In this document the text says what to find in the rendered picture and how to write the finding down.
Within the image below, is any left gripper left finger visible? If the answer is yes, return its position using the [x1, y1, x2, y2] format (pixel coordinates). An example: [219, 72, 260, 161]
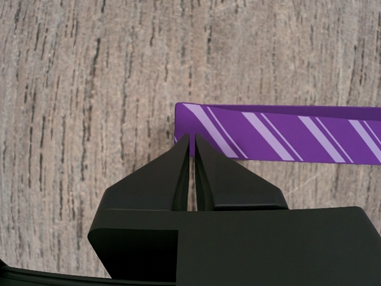
[96, 133, 190, 212]

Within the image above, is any purple striped necktie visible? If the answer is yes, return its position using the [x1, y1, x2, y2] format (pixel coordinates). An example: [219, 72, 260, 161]
[174, 102, 381, 165]

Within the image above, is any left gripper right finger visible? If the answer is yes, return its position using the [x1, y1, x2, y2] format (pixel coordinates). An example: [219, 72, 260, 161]
[195, 133, 289, 211]

